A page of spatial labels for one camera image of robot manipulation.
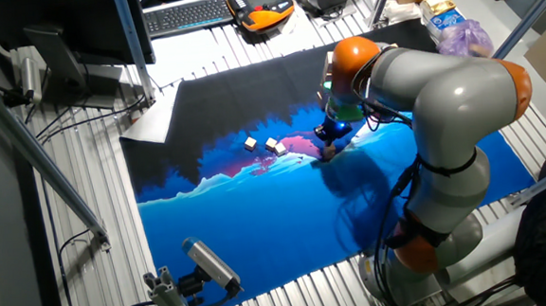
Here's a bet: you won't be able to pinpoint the small silver cylinder device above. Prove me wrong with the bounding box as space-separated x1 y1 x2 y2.
18 55 44 106

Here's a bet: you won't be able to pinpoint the aluminium profile bracket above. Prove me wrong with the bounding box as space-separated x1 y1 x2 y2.
141 263 203 306

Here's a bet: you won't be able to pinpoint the black camera ball mount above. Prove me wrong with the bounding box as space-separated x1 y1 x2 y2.
174 265 213 306

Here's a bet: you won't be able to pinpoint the white crumpled cloth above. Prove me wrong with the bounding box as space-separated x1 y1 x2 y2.
380 0 424 25

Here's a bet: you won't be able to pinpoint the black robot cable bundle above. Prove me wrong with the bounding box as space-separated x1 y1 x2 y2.
349 44 436 306

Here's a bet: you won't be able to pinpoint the gold foil packet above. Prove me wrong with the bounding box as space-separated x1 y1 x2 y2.
418 0 459 20

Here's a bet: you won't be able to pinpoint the purple plastic bag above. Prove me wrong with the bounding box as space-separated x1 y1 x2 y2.
434 16 495 62

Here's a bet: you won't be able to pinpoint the blue landscape printed mat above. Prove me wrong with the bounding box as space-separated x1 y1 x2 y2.
112 11 544 306

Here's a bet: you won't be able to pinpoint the black computer keyboard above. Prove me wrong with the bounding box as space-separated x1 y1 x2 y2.
141 0 237 42

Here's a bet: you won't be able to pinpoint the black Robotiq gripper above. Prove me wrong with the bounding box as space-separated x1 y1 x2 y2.
314 117 355 153

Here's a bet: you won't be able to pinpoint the blue white carton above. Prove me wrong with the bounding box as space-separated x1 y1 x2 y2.
423 8 467 43

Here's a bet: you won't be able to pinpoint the black computer monitor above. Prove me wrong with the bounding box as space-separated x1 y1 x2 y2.
0 0 160 117

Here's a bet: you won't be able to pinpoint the grey camera with blue end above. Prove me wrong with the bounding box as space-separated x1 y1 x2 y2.
180 233 245 297

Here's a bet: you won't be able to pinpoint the thin black table cables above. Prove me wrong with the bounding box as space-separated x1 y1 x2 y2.
31 92 150 146

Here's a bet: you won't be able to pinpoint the orange black teach pendant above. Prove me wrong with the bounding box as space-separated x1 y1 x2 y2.
222 0 298 36

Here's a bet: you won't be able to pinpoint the white paper sheet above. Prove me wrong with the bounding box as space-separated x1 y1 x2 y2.
279 11 305 36

